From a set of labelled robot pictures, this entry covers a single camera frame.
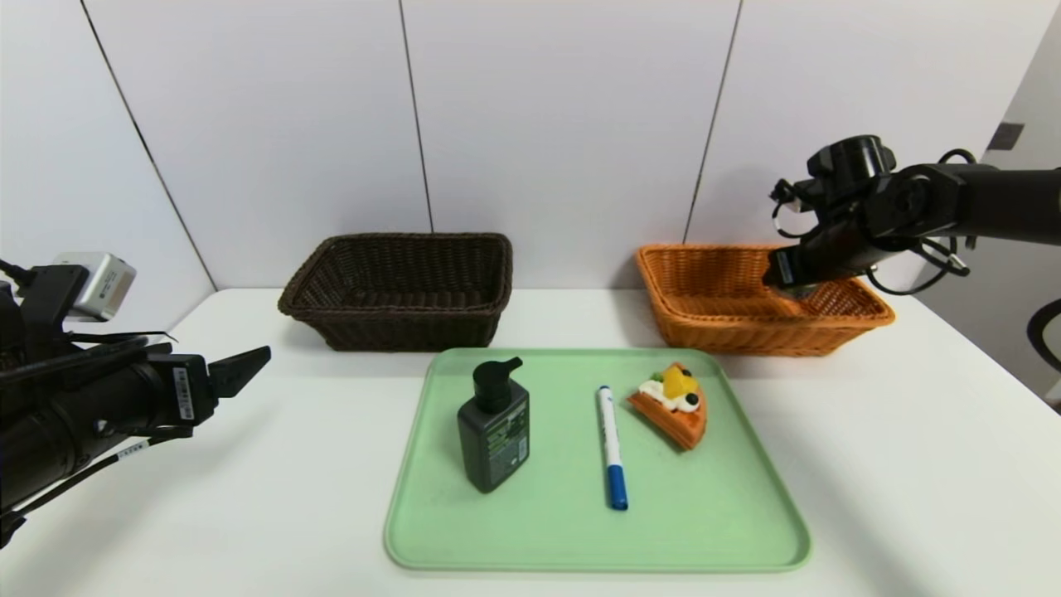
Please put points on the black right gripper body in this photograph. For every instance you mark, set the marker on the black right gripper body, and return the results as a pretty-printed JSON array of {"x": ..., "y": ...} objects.
[{"x": 783, "y": 269}]

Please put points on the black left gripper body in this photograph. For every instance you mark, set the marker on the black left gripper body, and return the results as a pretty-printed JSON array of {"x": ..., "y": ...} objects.
[{"x": 187, "y": 390}]

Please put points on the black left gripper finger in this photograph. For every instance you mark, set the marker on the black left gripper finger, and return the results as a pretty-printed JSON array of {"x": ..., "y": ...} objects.
[{"x": 236, "y": 371}]

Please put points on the orange cake slice toy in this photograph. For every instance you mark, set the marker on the orange cake slice toy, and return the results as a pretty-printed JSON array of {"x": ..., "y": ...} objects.
[{"x": 680, "y": 423}]

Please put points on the black pump soap bottle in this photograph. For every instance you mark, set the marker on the black pump soap bottle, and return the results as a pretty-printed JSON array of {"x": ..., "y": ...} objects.
[{"x": 493, "y": 448}]

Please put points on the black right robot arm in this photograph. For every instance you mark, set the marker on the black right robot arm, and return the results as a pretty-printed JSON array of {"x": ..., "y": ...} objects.
[{"x": 995, "y": 199}]

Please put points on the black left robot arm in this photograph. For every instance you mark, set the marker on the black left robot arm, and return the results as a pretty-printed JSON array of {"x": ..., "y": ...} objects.
[{"x": 66, "y": 423}]

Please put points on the orange wicker basket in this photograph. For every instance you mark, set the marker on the orange wicker basket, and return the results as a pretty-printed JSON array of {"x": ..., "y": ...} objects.
[{"x": 729, "y": 332}]

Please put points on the dark brown wicker basket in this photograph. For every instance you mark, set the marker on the dark brown wicker basket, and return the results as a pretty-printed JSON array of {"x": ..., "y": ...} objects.
[{"x": 398, "y": 327}]

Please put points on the white blue marker pen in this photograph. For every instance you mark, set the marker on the white blue marker pen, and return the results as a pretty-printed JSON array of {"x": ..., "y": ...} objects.
[{"x": 612, "y": 448}]

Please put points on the black chair armrest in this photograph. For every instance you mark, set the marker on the black chair armrest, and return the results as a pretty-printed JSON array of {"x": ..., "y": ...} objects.
[{"x": 1031, "y": 333}]

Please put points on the light green plastic tray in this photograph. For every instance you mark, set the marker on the light green plastic tray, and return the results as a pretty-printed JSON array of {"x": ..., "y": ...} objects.
[{"x": 555, "y": 531}]

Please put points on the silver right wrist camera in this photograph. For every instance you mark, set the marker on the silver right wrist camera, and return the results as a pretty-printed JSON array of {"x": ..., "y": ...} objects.
[{"x": 793, "y": 199}]

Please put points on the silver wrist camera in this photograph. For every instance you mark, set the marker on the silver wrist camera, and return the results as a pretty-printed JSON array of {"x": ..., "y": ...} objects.
[
  {"x": 793, "y": 199},
  {"x": 104, "y": 286}
]

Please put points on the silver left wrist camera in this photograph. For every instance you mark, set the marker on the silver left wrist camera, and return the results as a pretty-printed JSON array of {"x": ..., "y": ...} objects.
[{"x": 104, "y": 286}]

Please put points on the black left camera bracket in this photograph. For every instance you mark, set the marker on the black left camera bracket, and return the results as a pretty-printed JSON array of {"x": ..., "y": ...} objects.
[{"x": 51, "y": 298}]

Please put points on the dark wall plate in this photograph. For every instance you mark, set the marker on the dark wall plate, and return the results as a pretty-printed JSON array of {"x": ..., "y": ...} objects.
[{"x": 1004, "y": 138}]

